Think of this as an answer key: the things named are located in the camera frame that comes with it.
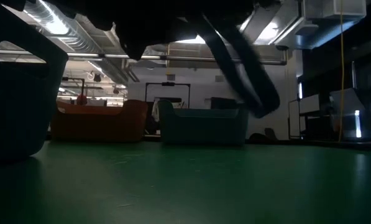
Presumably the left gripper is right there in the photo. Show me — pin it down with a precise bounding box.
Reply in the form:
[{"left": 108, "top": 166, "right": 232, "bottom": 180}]
[{"left": 76, "top": 0, "right": 255, "bottom": 62}]

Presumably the blue rubber band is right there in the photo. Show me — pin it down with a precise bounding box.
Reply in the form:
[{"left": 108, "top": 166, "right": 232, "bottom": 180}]
[{"left": 191, "top": 14, "right": 282, "bottom": 119}]

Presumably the long silver ceiling pipe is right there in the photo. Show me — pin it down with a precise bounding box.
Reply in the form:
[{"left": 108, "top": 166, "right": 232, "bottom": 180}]
[{"left": 66, "top": 52, "right": 288, "bottom": 66}]

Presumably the white cloth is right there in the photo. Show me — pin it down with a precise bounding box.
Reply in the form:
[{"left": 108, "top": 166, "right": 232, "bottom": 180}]
[{"left": 150, "top": 100, "right": 162, "bottom": 131}]

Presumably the orange plastic basket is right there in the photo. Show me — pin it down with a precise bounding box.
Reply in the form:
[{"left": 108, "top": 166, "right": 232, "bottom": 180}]
[{"left": 50, "top": 99, "right": 149, "bottom": 143}]

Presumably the teal plastic basket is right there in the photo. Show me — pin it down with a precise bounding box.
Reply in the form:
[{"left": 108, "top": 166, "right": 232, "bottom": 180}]
[{"left": 158, "top": 99, "right": 251, "bottom": 146}]

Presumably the grey-blue plastic basket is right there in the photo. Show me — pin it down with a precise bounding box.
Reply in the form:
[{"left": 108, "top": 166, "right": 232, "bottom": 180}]
[{"left": 0, "top": 6, "right": 70, "bottom": 164}]

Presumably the green table mat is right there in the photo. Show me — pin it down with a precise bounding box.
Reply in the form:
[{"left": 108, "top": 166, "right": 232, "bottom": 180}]
[{"left": 0, "top": 139, "right": 371, "bottom": 224}]

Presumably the white cabinet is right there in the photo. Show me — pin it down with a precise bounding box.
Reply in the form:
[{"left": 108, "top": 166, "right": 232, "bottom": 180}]
[{"left": 288, "top": 94, "right": 322, "bottom": 140}]

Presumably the lit white strip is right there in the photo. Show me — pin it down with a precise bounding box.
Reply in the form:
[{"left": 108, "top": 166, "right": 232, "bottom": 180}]
[{"left": 354, "top": 110, "right": 362, "bottom": 139}]

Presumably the black background gantry frame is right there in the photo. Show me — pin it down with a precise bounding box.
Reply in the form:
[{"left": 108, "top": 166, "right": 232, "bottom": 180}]
[{"left": 144, "top": 82, "right": 191, "bottom": 109}]

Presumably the rectangular metal air duct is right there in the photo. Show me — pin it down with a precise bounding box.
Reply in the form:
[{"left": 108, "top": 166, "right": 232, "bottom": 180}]
[{"left": 239, "top": 0, "right": 304, "bottom": 47}]

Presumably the large grey air duct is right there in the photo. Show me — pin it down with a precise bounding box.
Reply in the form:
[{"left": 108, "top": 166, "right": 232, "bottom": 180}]
[{"left": 292, "top": 0, "right": 368, "bottom": 50}]

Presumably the yellow hanging cable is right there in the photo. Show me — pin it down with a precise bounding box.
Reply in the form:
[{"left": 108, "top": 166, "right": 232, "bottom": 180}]
[{"left": 339, "top": 0, "right": 346, "bottom": 142}]

